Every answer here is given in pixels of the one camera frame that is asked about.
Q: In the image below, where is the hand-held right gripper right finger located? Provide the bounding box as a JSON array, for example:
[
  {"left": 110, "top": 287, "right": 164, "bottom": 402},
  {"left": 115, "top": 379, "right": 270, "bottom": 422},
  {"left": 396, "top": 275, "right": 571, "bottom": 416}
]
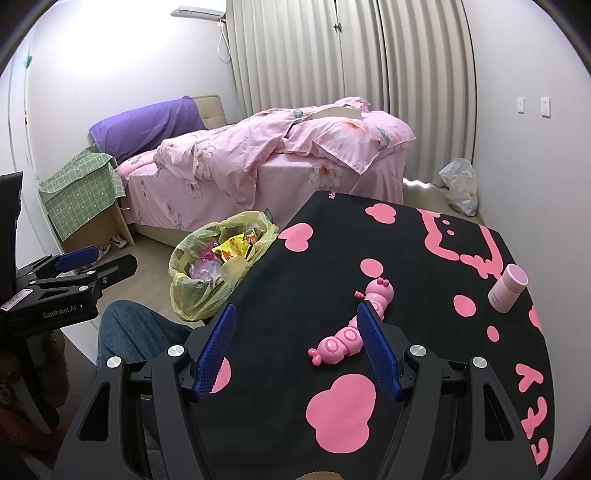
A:
[{"left": 357, "top": 302, "right": 541, "bottom": 480}]

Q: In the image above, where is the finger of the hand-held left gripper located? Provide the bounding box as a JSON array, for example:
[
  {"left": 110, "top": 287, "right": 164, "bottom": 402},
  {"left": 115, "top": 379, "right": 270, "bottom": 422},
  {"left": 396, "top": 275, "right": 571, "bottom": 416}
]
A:
[
  {"left": 28, "top": 256, "right": 138, "bottom": 308},
  {"left": 14, "top": 246, "right": 100, "bottom": 289}
]

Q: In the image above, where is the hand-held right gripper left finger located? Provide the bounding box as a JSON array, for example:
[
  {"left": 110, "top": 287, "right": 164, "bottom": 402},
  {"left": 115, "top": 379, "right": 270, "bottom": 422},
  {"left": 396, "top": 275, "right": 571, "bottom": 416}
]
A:
[{"left": 58, "top": 304, "right": 238, "bottom": 480}]

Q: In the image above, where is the yellow snack wrapper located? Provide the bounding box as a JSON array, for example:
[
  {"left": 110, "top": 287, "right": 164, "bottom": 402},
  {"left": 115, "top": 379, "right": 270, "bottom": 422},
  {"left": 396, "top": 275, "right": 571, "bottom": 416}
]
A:
[{"left": 211, "top": 233, "right": 252, "bottom": 263}]

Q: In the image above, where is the person's left forearm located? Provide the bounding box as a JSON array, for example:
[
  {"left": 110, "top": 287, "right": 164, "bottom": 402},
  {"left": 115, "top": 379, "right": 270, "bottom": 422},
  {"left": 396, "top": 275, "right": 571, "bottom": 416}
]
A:
[{"left": 0, "top": 330, "right": 68, "bottom": 467}]

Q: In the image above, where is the pink slipper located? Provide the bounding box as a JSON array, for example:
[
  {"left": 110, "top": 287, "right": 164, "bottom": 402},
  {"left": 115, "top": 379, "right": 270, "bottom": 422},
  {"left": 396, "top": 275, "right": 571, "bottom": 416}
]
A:
[{"left": 83, "top": 244, "right": 112, "bottom": 271}]

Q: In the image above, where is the wooden nightstand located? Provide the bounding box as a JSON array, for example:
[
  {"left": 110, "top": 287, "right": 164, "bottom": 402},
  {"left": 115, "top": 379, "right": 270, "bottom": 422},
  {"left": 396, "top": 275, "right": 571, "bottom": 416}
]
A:
[{"left": 60, "top": 194, "right": 136, "bottom": 252}]

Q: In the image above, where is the pink caterpillar toy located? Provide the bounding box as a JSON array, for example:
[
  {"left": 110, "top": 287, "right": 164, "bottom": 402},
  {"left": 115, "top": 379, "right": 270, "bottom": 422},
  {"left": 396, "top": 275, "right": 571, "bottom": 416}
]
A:
[{"left": 308, "top": 277, "right": 394, "bottom": 368}]

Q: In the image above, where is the white wardrobe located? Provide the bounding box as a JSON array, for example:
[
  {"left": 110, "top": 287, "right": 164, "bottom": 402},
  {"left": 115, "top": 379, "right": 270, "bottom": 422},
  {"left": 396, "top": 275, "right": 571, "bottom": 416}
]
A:
[{"left": 0, "top": 51, "right": 100, "bottom": 370}]

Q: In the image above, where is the green checked cloth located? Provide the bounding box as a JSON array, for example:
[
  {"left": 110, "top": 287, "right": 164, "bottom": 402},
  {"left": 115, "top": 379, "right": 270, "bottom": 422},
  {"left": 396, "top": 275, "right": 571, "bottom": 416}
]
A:
[{"left": 38, "top": 144, "right": 125, "bottom": 238}]

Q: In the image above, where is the person's leg in jeans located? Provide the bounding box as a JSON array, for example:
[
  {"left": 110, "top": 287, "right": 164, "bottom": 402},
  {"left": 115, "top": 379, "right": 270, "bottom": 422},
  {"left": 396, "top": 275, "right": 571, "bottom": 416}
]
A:
[{"left": 96, "top": 300, "right": 194, "bottom": 374}]

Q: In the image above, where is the pink bottle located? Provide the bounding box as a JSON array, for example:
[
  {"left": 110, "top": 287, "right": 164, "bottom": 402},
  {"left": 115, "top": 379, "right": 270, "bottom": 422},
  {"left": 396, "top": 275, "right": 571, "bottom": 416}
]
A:
[{"left": 488, "top": 264, "right": 528, "bottom": 313}]

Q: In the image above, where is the purple pillow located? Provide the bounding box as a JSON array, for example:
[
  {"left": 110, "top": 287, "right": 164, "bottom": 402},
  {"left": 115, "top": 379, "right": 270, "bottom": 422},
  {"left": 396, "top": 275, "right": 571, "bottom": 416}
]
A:
[{"left": 89, "top": 96, "right": 206, "bottom": 160}]

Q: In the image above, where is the pink floral quilt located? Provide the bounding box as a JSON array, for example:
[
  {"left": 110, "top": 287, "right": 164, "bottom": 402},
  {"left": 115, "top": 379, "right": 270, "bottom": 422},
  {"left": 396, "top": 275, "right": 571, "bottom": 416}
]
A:
[{"left": 152, "top": 96, "right": 415, "bottom": 204}]

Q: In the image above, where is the white plastic bag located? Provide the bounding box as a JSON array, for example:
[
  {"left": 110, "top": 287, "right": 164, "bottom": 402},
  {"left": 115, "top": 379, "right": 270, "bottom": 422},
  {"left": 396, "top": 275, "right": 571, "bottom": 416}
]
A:
[{"left": 438, "top": 158, "right": 478, "bottom": 217}]

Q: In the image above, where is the beige headboard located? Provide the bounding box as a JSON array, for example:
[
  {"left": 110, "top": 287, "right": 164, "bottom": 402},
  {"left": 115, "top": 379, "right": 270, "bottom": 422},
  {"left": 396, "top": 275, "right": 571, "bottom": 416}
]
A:
[{"left": 191, "top": 95, "right": 227, "bottom": 130}]

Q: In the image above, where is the bed with pink sheet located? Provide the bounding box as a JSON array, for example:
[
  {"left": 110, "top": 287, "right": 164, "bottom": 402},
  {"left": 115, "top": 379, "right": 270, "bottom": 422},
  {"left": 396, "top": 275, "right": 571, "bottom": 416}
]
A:
[{"left": 113, "top": 96, "right": 416, "bottom": 247}]

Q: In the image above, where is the beige flat object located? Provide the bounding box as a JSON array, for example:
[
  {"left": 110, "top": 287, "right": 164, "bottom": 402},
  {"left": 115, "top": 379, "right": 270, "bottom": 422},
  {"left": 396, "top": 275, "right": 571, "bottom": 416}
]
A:
[{"left": 316, "top": 105, "right": 365, "bottom": 121}]

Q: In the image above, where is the white air conditioner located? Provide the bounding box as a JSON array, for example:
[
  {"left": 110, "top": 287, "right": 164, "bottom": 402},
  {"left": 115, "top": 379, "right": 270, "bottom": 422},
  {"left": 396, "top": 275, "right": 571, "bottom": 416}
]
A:
[{"left": 171, "top": 2, "right": 228, "bottom": 19}]

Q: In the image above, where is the white pleated curtain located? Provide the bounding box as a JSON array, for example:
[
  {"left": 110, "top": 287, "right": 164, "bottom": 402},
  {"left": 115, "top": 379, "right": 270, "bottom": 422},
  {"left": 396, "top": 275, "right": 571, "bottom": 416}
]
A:
[{"left": 227, "top": 0, "right": 478, "bottom": 185}]

